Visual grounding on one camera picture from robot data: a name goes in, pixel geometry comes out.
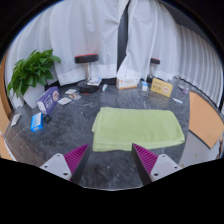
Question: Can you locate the white tissue box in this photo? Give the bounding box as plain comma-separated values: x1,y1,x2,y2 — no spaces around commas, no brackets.
115,76,140,90

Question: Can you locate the green towel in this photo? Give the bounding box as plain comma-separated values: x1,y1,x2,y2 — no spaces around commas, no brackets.
91,106,186,153

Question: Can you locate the yellow cardboard box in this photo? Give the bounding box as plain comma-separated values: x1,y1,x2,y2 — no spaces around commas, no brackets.
150,77,174,98

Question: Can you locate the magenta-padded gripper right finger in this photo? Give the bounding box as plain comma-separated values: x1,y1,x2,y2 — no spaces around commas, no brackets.
131,143,183,186

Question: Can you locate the orange and grey chair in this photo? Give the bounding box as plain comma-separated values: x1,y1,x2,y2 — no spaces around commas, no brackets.
179,91,224,168

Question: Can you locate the white packet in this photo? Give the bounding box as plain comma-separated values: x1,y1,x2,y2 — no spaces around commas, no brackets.
10,112,22,128

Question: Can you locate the stack of booklets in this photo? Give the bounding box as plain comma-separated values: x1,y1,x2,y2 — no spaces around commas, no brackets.
86,77,103,87

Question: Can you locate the small printed sachet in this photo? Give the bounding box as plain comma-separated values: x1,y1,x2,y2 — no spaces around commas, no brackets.
68,92,82,101

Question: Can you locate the green plant in white pot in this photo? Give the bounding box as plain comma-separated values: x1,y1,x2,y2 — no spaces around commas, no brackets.
6,49,62,109

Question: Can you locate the small white sachet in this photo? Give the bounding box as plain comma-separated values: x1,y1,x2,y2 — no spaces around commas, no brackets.
57,96,73,106
64,88,78,96

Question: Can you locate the white curtain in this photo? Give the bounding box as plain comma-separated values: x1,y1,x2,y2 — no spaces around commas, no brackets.
4,0,130,86
116,0,224,108

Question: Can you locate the purple cardboard box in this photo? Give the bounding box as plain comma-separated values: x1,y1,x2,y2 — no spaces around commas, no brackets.
35,85,61,115

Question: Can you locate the black stool with red top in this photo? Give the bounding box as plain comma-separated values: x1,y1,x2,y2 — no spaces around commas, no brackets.
74,53,100,94
146,57,161,84

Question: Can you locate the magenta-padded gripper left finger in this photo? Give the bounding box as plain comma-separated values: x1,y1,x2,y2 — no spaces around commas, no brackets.
39,143,92,185

